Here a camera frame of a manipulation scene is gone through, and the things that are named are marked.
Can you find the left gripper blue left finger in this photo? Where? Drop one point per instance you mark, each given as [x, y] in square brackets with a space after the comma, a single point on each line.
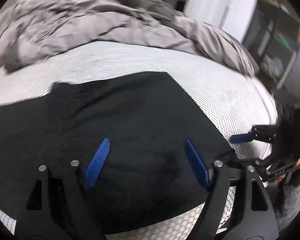
[55, 208]

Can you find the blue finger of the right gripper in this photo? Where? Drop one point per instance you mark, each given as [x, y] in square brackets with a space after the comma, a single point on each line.
[262, 163]
[263, 133]

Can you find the black pants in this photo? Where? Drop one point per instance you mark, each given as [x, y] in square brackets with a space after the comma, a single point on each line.
[128, 133]

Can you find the dark glass wardrobe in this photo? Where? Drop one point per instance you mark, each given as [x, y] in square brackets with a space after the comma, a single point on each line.
[273, 39]

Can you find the white curtain right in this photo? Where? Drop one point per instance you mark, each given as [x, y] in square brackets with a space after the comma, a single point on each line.
[232, 16]

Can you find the grey duvet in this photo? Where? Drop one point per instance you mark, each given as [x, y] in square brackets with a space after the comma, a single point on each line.
[31, 31]

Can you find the white patterned mattress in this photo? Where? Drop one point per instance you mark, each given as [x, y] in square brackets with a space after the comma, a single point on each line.
[232, 101]

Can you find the dark grey pillow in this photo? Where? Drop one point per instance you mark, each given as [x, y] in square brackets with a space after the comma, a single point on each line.
[164, 10]

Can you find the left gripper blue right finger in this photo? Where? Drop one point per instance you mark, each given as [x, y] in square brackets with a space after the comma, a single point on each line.
[252, 215]

